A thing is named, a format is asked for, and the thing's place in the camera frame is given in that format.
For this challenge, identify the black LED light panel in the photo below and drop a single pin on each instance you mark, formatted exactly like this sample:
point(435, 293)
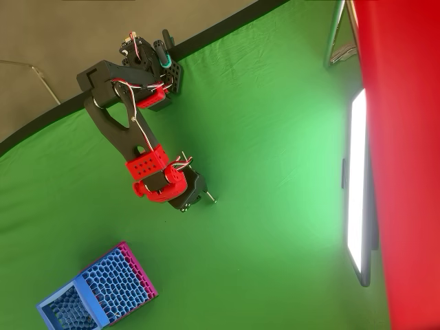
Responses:
point(357, 172)

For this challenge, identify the chrome tube stand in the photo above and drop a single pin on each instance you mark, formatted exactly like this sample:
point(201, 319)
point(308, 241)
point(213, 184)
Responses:
point(331, 41)

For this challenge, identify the red smooth cover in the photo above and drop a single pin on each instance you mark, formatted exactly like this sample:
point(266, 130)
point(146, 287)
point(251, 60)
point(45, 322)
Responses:
point(412, 172)

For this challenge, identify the green cloth with black edge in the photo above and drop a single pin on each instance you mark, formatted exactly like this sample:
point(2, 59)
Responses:
point(258, 137)

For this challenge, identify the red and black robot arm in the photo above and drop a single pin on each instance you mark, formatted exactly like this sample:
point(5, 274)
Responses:
point(148, 165)

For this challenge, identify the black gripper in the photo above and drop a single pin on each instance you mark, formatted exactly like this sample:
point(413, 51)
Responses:
point(193, 191)

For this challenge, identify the thin grey metal rod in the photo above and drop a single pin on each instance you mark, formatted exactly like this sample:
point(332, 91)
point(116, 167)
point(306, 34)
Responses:
point(44, 82)

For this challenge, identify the blue and pink honeycomb bin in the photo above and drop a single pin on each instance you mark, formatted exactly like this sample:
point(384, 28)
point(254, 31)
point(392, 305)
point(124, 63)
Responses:
point(117, 278)

